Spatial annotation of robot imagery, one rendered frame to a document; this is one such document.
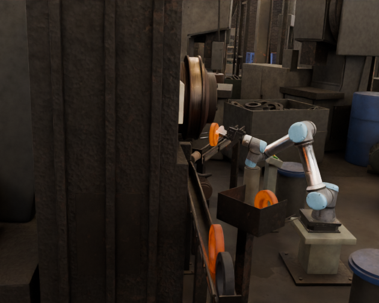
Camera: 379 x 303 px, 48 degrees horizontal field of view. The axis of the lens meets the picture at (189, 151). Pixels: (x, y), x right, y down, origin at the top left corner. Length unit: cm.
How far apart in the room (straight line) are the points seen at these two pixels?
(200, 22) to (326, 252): 310
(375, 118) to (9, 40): 421
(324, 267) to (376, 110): 300
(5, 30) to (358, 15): 424
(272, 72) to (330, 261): 403
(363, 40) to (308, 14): 77
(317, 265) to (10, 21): 236
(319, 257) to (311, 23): 374
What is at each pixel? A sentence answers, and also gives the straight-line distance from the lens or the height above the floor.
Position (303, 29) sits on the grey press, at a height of 163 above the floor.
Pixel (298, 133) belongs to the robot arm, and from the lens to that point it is 261.
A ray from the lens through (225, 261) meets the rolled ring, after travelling 148.
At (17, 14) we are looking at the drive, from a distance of 272.
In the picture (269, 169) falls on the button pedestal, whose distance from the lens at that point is 331.
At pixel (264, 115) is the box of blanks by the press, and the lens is 461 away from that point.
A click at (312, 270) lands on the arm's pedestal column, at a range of 292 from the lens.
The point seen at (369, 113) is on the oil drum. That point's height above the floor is 66.
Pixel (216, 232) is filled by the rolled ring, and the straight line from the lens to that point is 162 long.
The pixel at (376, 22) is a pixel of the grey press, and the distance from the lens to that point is 606.
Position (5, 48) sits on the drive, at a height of 133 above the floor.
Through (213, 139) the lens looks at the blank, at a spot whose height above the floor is 81.
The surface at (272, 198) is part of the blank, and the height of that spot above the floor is 73.
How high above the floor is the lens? 143
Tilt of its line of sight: 15 degrees down
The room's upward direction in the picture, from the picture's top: 3 degrees clockwise
